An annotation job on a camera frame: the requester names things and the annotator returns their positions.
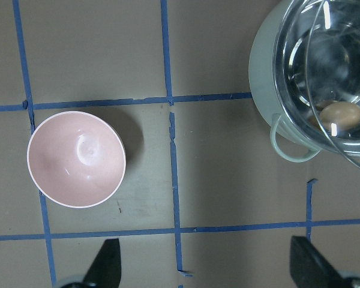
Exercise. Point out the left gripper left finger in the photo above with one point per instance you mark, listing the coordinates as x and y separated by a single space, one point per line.
105 270

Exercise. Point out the glass pot lid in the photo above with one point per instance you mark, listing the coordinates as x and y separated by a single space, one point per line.
332 68

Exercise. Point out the brown egg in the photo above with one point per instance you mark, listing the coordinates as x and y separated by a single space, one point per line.
341 115

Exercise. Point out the mint green electric pot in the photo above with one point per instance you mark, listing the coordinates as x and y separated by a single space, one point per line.
277 81

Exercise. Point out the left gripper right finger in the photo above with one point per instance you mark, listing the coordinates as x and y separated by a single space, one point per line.
309 268

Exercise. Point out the pink bowl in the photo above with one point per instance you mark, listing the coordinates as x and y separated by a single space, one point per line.
76 159

